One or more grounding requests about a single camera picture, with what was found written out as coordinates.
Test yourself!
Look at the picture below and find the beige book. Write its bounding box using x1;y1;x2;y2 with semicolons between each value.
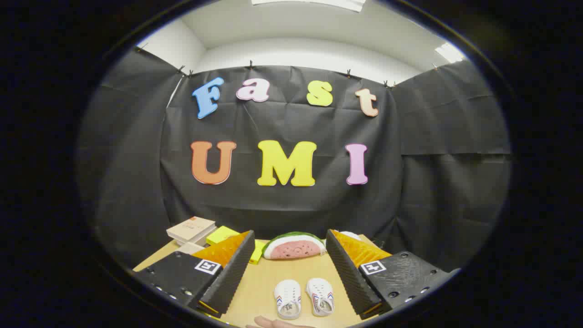
166;216;217;246

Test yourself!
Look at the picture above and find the yellow book with red circle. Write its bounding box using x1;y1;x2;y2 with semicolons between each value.
206;225;267;265

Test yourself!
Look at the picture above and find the white shoe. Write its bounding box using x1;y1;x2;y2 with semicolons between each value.
306;278;334;317
274;279;302;320

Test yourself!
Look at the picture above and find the ceiling light panel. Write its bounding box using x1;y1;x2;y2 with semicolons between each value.
251;0;366;12
435;43;465;63

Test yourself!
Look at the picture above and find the white storage box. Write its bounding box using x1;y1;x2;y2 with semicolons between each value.
175;241;206;256

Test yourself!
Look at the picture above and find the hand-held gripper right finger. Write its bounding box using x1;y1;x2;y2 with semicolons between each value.
326;229;461;320

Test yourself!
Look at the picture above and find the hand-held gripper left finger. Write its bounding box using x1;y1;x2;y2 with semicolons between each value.
132;230;256;318

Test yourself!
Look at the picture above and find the watermelon slice plush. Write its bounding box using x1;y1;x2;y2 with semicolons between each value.
262;232;327;260

